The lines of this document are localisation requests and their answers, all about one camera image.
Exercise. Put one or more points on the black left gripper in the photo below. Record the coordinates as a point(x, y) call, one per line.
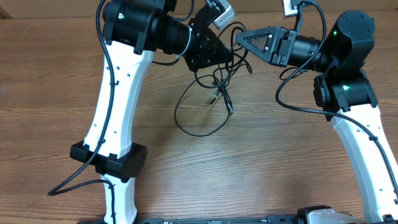
point(208, 46)

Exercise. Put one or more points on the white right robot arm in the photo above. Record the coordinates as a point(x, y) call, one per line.
point(344, 96)

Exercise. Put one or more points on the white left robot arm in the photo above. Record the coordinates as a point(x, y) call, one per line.
point(132, 32)

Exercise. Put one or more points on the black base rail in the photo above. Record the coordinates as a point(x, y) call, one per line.
point(269, 219)

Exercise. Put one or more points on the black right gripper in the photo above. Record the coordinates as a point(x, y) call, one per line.
point(271, 33)

